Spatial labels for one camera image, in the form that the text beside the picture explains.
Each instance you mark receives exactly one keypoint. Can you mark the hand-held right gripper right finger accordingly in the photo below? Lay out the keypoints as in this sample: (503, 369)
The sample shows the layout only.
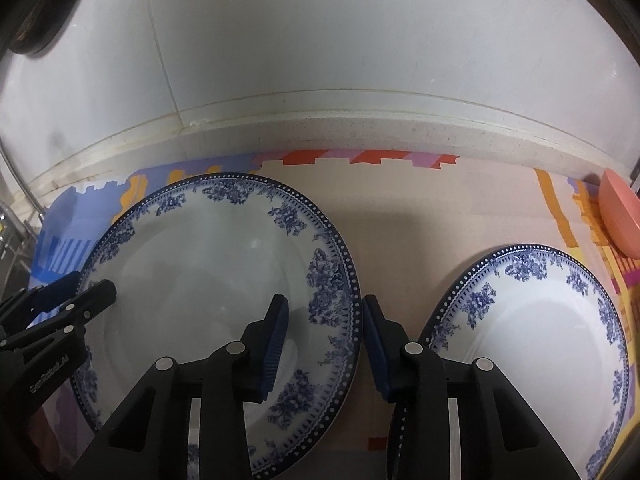
(372, 340)

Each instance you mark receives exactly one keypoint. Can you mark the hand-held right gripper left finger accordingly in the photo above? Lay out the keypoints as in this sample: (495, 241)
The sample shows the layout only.
(277, 340)

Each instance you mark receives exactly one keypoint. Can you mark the colourful patterned mat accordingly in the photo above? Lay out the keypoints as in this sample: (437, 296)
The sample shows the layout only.
(425, 220)

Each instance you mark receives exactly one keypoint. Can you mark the small blue floral white plate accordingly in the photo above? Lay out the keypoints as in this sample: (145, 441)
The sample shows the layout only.
(540, 320)

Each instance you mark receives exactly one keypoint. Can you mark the pink bowl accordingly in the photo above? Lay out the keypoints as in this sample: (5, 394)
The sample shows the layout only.
(620, 215)

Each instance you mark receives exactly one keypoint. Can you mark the metal dish rack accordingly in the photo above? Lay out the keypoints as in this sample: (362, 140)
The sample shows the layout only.
(15, 240)

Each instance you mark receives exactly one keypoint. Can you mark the dark round object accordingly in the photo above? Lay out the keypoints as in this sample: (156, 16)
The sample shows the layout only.
(40, 30)

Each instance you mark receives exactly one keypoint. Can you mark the large blue floral white plate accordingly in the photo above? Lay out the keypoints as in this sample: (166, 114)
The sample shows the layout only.
(200, 260)

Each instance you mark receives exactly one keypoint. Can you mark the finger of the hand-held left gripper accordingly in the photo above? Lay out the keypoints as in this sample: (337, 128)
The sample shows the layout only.
(50, 292)
(95, 296)

